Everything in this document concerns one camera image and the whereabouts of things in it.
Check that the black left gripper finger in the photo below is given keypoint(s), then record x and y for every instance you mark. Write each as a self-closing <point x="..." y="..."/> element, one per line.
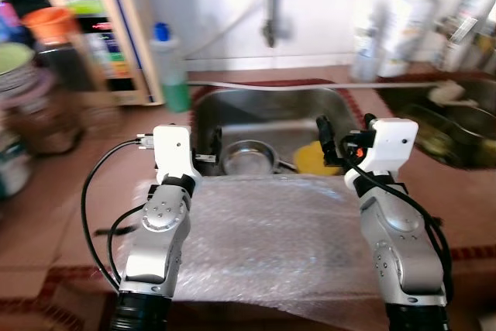
<point x="215" y="149"/>

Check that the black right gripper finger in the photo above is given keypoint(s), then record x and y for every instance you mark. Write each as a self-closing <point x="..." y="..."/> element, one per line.
<point x="325" y="141"/>
<point x="370" y="119"/>

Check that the yellow plastic bowl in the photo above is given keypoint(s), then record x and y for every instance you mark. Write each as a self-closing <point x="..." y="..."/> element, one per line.
<point x="310" y="160"/>

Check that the silver metal fork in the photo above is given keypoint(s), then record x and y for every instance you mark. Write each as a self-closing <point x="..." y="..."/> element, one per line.
<point x="287" y="164"/>

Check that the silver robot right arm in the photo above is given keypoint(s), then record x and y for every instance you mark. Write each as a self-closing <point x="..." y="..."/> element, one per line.
<point x="399" y="246"/>

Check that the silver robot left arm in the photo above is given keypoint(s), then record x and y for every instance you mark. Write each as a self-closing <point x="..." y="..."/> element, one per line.
<point x="155" y="238"/>

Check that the dish-filled steel sink basin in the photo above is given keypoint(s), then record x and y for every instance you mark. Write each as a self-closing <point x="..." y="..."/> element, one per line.
<point x="403" y="102"/>

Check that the clear plastic cup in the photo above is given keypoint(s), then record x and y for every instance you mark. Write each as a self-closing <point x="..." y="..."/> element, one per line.
<point x="368" y="67"/>

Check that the stainless steel sink basin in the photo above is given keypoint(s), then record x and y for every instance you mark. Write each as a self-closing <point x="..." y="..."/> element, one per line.
<point x="256" y="114"/>

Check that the clear plastic container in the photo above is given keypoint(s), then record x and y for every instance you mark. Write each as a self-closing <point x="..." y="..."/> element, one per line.
<point x="434" y="133"/>

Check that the green soap bottle blue cap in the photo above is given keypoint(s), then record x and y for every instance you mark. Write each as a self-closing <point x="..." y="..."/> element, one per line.
<point x="174" y="94"/>

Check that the white sink stopper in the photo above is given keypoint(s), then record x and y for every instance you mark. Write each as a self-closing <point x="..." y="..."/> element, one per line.
<point x="446" y="92"/>

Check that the white blue tube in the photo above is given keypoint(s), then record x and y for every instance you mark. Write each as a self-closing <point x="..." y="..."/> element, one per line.
<point x="366" y="32"/>

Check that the white bottle yellow cap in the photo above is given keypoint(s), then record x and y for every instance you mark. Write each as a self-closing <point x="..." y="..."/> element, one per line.
<point x="404" y="32"/>

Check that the clear bubble wrap sheet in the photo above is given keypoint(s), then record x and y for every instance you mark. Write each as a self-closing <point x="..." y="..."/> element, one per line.
<point x="271" y="238"/>

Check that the steel pot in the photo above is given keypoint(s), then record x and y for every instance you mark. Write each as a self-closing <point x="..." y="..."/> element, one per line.
<point x="479" y="122"/>

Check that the chrome faucet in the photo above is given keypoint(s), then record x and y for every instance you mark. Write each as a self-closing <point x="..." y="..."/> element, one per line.
<point x="449" y="40"/>

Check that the yellow sponge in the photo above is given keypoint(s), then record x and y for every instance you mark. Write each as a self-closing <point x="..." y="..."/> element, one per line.
<point x="488" y="151"/>

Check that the white bottle green cap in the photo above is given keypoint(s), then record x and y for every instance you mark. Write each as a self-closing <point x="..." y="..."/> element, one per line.
<point x="473" y="13"/>

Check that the clear jar with brown contents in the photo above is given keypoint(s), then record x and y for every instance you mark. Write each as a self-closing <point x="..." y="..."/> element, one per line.
<point x="46" y="122"/>

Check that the beige water ionizer machine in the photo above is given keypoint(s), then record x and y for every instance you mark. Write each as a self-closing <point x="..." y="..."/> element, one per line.
<point x="128" y="5"/>

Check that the white green rabbit mug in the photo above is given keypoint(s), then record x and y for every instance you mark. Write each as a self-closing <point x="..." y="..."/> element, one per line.
<point x="12" y="168"/>

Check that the glass jar with orange lid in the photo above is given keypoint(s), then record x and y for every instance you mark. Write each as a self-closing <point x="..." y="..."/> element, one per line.
<point x="50" y="25"/>

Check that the patterned bowl with green lid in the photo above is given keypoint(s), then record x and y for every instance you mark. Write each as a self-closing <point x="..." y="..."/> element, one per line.
<point x="15" y="67"/>

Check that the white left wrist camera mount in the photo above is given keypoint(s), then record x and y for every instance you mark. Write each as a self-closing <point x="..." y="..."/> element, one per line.
<point x="174" y="153"/>

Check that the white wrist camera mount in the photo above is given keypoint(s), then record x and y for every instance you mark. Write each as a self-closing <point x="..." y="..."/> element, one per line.
<point x="174" y="153"/>
<point x="387" y="145"/>

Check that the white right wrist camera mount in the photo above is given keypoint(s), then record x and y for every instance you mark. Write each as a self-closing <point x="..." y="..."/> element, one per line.
<point x="387" y="145"/>

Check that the wall tap with grey spout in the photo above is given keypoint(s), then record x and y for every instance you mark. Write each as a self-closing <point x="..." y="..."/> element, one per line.
<point x="270" y="21"/>

